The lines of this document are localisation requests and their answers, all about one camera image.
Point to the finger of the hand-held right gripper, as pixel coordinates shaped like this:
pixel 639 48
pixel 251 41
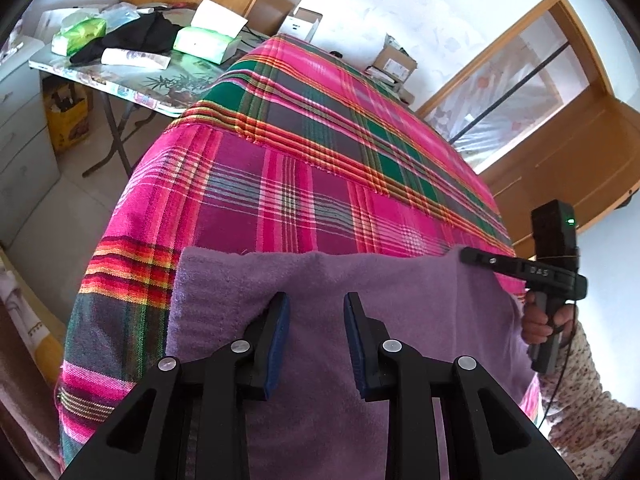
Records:
pixel 492 261

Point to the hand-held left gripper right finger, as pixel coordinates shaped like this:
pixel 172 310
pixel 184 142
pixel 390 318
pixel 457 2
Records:
pixel 355 345

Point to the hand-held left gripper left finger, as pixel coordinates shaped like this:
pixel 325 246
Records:
pixel 277 340

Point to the purple fleece garment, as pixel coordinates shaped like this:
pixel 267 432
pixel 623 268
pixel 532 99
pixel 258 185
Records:
pixel 320 360

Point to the person's right forearm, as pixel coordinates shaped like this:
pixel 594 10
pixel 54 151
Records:
pixel 595 410

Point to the person's right hand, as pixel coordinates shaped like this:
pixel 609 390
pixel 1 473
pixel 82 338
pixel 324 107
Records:
pixel 534 322

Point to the wooden door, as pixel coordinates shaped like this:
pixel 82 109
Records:
pixel 575 160

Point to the printed plastic door curtain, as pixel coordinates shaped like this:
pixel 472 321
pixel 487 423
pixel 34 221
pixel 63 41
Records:
pixel 500 100

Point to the black curtain strip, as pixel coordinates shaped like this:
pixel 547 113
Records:
pixel 505 95

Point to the pink plaid bed sheet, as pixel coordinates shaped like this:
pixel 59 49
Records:
pixel 300 135

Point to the brown cardboard box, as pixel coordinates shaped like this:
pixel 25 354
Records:
pixel 395 62

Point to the folding table with printed top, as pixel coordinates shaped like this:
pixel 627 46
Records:
pixel 165 85

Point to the yellow bag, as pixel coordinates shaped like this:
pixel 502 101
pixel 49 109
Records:
pixel 67 120

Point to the green tissue pack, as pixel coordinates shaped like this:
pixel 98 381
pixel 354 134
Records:
pixel 77 35
pixel 205 44

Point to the white carton box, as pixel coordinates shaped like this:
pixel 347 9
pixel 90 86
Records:
pixel 302 22

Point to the white tube packet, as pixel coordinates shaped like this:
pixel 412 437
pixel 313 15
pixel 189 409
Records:
pixel 135 58

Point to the white drawer cabinet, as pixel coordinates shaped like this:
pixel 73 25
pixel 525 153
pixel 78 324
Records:
pixel 22 150

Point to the black cloth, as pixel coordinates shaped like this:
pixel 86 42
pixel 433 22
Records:
pixel 140 35

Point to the wooden door frame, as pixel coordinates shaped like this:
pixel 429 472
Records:
pixel 565 15

